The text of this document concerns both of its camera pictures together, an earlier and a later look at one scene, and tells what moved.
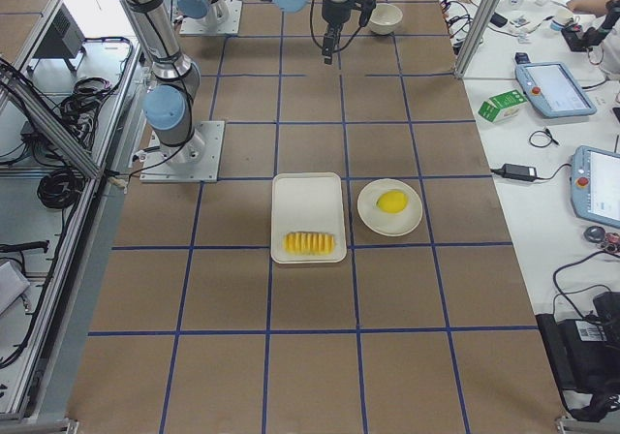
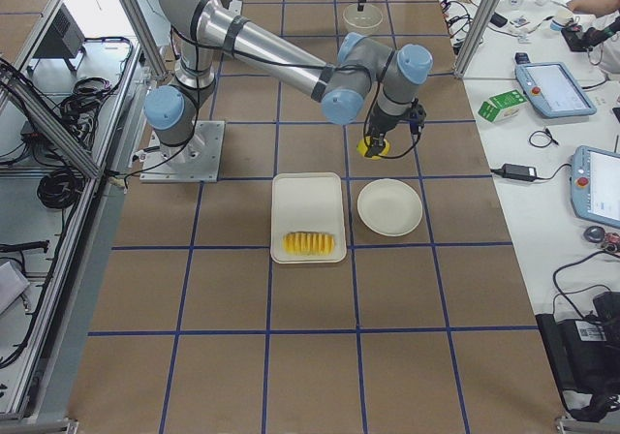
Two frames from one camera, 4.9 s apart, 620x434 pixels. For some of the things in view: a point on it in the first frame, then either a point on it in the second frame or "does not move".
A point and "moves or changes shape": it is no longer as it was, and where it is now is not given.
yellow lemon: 391,201 → 362,147
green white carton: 501,106 does not move
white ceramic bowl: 385,18 moves or changes shape
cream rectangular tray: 307,202 does not move
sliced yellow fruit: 309,243 does not move
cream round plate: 389,224 does not move
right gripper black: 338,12 → 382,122
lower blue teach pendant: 595,184 does not move
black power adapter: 518,171 does not move
